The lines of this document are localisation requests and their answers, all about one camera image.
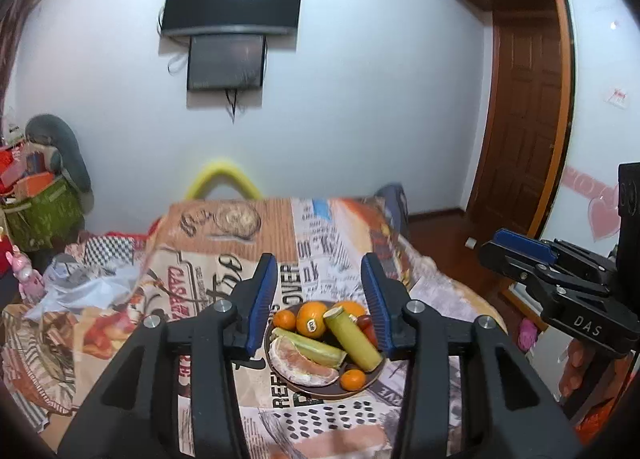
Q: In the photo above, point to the white wall socket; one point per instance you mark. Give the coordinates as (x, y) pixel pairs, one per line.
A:
(471, 242)

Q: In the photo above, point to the purple ceramic plate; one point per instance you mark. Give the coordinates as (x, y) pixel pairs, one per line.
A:
(370, 379)

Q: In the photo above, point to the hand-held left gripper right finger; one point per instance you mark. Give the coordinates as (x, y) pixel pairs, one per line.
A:
(374, 304)

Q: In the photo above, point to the small black wall monitor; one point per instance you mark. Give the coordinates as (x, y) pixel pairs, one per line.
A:
(226, 61)

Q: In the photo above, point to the red box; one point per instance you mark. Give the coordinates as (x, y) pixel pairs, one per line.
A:
(5, 259)

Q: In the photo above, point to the pink pomelo segment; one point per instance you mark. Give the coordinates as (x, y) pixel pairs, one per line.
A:
(300, 366)

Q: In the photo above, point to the printed newspaper-pattern tablecloth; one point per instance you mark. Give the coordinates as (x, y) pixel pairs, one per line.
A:
(200, 249)

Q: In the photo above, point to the brown wooden door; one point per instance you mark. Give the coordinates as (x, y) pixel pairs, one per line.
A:
(525, 129)

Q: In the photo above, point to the striped printed blanket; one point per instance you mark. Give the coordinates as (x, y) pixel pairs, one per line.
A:
(35, 364)

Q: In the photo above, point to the pink toy figure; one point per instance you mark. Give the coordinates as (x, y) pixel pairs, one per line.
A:
(29, 274)

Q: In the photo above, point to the clear plastic bag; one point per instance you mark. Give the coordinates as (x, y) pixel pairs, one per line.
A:
(75, 289)

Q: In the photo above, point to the white wardrobe panel wooden frame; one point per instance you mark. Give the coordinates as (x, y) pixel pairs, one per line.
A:
(600, 64)

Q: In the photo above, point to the orange box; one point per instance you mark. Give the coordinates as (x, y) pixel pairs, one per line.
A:
(32, 185)

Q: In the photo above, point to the grey plush toy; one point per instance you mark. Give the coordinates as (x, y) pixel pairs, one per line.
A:
(70, 149)

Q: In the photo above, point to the large orange with sticker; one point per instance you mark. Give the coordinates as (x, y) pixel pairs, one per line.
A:
(311, 319)
(352, 309)

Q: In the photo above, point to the pink heart sticker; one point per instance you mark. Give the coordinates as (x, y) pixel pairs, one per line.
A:
(602, 214)

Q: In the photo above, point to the small mandarin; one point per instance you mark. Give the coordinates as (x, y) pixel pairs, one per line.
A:
(285, 320)
(353, 380)

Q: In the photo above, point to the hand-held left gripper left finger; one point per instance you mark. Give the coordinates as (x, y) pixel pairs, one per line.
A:
(262, 304)

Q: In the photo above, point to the pink slipper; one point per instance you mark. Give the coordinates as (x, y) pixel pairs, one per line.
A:
(527, 334)

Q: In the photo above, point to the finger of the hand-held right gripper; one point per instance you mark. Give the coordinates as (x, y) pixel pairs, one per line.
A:
(505, 261)
(525, 244)

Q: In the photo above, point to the black white checkered cloth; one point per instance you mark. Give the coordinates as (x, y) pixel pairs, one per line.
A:
(110, 249)

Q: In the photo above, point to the green patterned bag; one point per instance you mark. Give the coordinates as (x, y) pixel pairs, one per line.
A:
(45, 219)

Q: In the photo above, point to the dark blue cloth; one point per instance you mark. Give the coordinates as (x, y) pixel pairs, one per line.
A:
(395, 209)

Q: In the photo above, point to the person's right hand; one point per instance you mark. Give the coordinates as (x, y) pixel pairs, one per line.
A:
(576, 369)

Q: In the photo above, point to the person's right forearm orange sleeve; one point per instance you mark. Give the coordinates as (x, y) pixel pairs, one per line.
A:
(595, 426)

